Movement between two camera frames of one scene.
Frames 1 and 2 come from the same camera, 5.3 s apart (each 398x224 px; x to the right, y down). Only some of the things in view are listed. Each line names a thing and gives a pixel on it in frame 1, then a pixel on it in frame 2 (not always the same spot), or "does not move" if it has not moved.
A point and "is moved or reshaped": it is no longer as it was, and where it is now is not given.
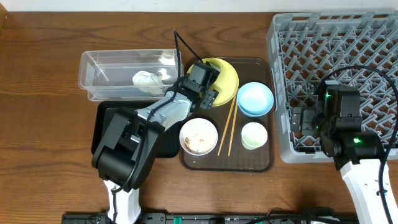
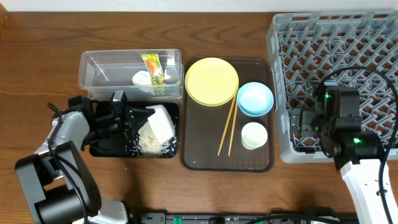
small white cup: (254, 135) does not move
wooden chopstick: (233, 127) does not move
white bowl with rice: (198, 137) is moved or reshaped
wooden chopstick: (228, 126) does not move
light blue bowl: (255, 99) does not move
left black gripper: (208, 97) -> (120, 112)
